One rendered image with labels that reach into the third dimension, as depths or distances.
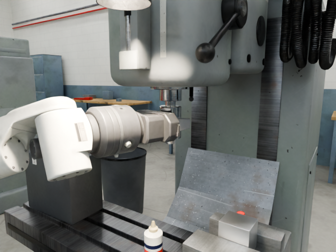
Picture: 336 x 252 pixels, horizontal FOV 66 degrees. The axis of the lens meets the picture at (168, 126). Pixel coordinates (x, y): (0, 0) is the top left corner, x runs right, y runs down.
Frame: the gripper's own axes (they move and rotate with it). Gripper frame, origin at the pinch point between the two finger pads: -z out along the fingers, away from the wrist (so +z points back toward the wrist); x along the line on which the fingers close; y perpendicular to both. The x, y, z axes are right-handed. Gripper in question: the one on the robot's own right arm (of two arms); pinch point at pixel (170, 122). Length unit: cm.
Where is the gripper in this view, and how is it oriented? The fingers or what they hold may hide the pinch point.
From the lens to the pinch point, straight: 56.1
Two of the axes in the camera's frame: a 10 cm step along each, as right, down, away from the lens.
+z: -7.4, 1.0, -6.6
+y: -0.1, 9.9, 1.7
